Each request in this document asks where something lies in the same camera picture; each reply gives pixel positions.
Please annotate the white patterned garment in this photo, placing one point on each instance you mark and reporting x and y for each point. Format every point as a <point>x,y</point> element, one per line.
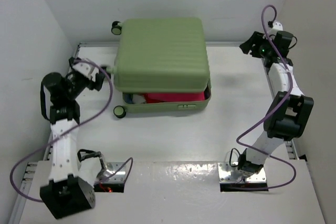
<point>138,99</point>

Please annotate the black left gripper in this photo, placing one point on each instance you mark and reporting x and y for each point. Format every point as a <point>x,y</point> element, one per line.
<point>91,85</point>

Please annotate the pink towel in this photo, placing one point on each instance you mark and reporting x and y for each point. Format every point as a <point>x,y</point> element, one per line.
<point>174,97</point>

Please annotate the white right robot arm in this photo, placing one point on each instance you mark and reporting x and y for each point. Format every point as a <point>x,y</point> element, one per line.
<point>289,112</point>

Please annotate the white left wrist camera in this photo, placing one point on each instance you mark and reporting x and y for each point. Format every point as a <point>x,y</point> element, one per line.
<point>85,69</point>

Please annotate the green suitcase with blue lining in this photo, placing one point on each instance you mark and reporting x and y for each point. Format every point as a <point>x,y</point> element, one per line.
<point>160,55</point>

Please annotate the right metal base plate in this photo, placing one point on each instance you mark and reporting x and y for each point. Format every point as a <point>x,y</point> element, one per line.
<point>231,175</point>

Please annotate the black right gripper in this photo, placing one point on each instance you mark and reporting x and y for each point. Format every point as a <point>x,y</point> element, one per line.
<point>256,39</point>

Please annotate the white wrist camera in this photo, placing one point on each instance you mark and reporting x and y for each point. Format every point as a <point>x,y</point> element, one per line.
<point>85,69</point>
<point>274,26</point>

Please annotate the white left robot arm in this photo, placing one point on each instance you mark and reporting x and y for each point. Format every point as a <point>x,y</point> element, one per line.
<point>70,187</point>

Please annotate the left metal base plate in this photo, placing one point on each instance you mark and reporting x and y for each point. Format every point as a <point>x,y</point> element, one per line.
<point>112,173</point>

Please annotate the metal base plate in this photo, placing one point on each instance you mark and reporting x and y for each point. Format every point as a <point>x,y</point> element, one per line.
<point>112,173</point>
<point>231,175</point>

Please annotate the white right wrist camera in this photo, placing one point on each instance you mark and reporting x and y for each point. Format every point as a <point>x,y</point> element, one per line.
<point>274,26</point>

